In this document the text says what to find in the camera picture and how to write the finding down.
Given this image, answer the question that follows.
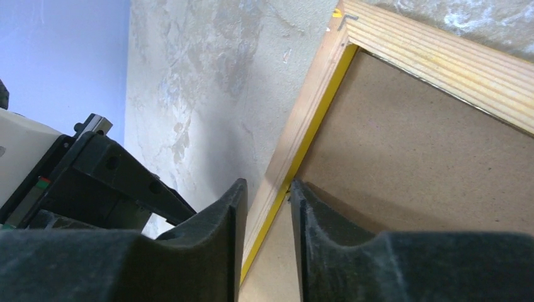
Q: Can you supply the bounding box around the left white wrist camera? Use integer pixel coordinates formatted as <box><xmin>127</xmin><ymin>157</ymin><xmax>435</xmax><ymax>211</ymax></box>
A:
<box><xmin>1</xmin><ymin>109</ymin><xmax>61</xmax><ymax>206</ymax></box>

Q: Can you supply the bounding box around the brown backing board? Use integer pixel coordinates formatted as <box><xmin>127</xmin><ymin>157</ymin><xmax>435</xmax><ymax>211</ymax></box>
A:
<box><xmin>240</xmin><ymin>52</ymin><xmax>533</xmax><ymax>301</ymax></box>

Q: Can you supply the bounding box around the yellow picture frame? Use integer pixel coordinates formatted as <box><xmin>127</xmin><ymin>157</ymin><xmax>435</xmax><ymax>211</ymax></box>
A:
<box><xmin>241</xmin><ymin>1</ymin><xmax>533</xmax><ymax>276</ymax></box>

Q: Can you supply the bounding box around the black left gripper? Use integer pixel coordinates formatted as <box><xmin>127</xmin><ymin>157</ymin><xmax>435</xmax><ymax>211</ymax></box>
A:
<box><xmin>1</xmin><ymin>114</ymin><xmax>195</xmax><ymax>231</ymax></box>

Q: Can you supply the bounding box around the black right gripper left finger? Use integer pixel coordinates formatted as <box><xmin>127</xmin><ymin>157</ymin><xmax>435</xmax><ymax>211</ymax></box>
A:
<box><xmin>1</xmin><ymin>179</ymin><xmax>247</xmax><ymax>301</ymax></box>

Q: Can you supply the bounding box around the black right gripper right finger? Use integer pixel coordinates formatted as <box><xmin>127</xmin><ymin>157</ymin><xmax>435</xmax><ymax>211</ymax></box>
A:
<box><xmin>290</xmin><ymin>180</ymin><xmax>533</xmax><ymax>301</ymax></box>

